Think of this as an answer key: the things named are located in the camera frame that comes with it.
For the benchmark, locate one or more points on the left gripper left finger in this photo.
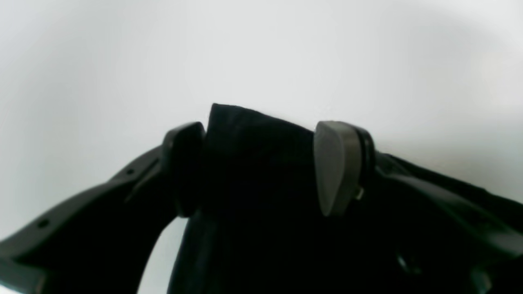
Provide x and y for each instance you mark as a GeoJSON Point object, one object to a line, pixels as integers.
{"type": "Point", "coordinates": [100, 240]}

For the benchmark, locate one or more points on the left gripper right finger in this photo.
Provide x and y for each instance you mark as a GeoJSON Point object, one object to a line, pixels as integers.
{"type": "Point", "coordinates": [409, 230]}

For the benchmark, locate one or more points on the black graphic print T-shirt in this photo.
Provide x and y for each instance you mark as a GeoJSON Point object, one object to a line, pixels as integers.
{"type": "Point", "coordinates": [258, 228]}

